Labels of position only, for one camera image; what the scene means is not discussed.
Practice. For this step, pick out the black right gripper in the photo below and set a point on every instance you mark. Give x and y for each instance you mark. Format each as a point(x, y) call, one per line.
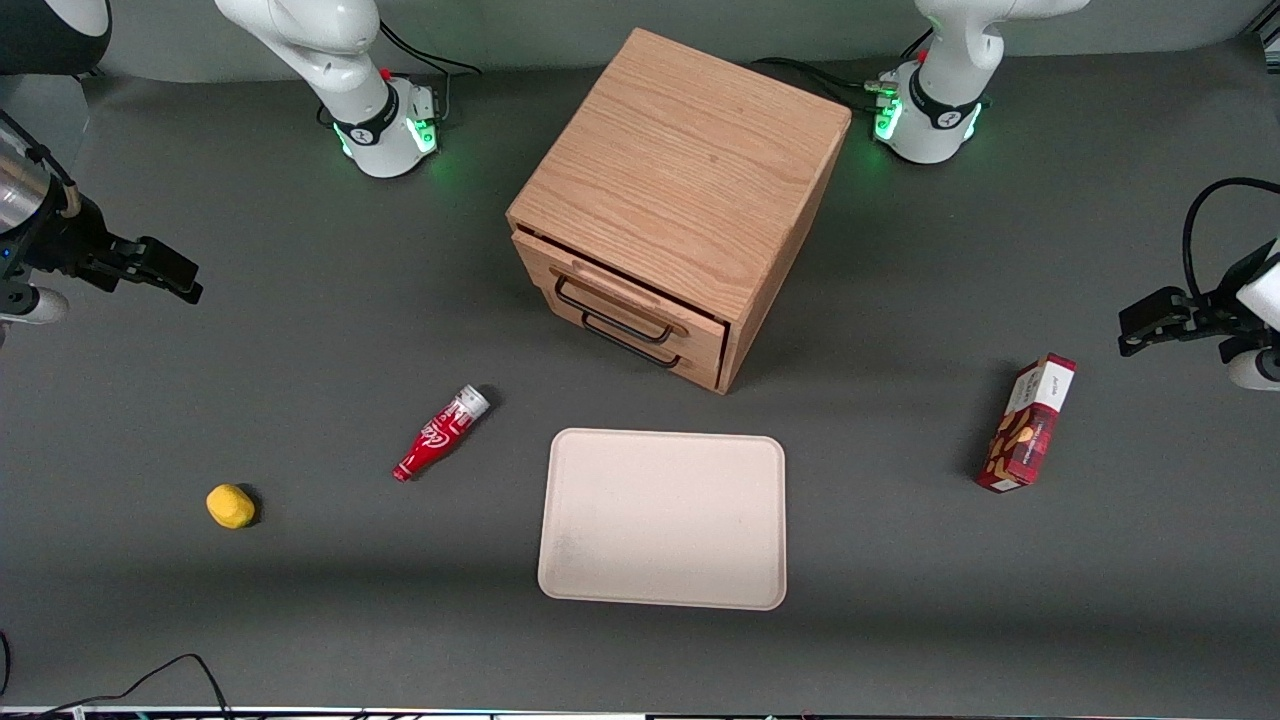
point(62, 243)

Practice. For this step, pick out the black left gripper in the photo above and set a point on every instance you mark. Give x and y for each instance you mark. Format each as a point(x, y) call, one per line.
point(1226, 297)

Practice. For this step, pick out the wooden drawer with trim strip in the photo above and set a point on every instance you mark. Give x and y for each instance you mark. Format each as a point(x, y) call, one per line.
point(540, 265)

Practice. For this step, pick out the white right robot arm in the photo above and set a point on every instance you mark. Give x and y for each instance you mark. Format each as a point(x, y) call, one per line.
point(340, 60)

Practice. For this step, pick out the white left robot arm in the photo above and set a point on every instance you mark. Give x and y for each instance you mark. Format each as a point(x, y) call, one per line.
point(940, 90)

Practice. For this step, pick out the plain wooden drawer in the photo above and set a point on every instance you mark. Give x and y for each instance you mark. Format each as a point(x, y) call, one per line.
point(703, 366)

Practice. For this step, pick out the oak wooden drawer cabinet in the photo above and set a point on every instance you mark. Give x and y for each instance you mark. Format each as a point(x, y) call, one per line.
point(690, 150)

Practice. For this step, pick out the red cookie box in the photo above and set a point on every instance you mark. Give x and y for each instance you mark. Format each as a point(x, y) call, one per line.
point(1028, 425)

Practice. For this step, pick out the yellow lemon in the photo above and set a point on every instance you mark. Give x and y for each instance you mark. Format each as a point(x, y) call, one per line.
point(230, 506)

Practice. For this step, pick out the red cola bottle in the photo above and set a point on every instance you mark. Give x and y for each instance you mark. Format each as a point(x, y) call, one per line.
point(440, 435)

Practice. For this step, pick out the beige plastic tray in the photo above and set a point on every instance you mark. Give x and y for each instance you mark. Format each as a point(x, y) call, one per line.
point(662, 520)

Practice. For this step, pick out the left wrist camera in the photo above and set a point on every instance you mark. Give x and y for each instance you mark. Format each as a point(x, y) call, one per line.
point(1255, 370)

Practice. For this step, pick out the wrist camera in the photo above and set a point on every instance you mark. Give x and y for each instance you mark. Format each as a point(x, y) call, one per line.
point(35, 305)
point(1255, 370)

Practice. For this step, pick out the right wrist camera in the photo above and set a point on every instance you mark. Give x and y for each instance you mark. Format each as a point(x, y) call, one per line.
point(35, 305)

